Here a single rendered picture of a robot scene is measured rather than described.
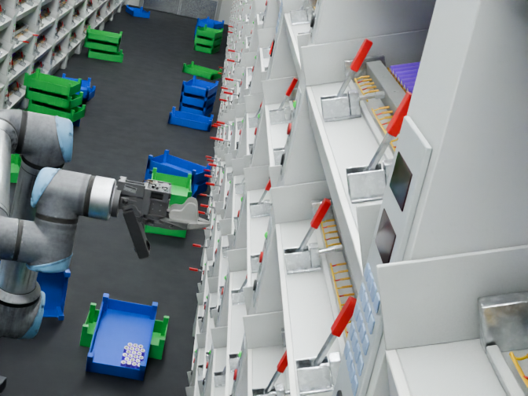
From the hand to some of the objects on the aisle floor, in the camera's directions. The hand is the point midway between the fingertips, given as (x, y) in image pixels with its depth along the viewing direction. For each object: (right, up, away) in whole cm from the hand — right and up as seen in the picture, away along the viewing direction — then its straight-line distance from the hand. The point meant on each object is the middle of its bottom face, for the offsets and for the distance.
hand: (203, 225), depth 202 cm
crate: (-78, -38, +147) cm, 171 cm away
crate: (-39, -47, +145) cm, 157 cm away
